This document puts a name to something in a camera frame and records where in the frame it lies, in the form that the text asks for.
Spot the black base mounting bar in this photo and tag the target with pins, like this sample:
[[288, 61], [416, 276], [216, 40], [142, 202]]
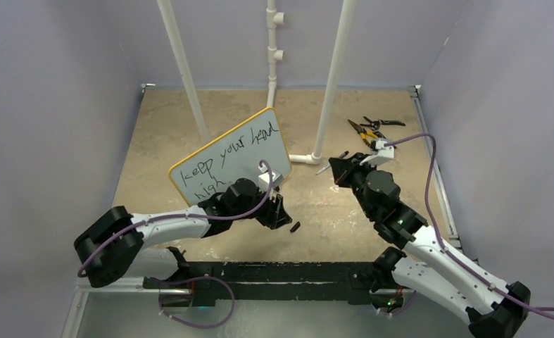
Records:
[[356, 283]]

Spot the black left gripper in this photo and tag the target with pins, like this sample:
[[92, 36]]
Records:
[[274, 215]]

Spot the black marker cap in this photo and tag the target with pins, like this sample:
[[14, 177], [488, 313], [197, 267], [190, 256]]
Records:
[[295, 227]]

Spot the yellow handled needle-nose pliers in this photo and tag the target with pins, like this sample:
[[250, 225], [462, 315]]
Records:
[[366, 132]]

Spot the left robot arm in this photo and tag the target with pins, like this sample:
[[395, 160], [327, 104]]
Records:
[[108, 247]]

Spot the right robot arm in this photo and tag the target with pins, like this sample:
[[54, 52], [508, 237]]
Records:
[[419, 258]]

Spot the white PVC pipe frame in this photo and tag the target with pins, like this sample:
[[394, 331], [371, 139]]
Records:
[[300, 45]]

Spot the yellow framed whiteboard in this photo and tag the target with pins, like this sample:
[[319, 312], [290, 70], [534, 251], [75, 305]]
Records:
[[235, 154]]

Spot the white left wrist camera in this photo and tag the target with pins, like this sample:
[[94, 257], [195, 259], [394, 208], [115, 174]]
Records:
[[269, 181]]

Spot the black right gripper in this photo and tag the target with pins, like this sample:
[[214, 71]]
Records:
[[343, 168]]

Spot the black handled wire cutters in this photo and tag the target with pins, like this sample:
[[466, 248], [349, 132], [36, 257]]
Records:
[[375, 125]]

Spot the aluminium front frame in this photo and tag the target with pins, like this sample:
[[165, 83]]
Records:
[[127, 310]]

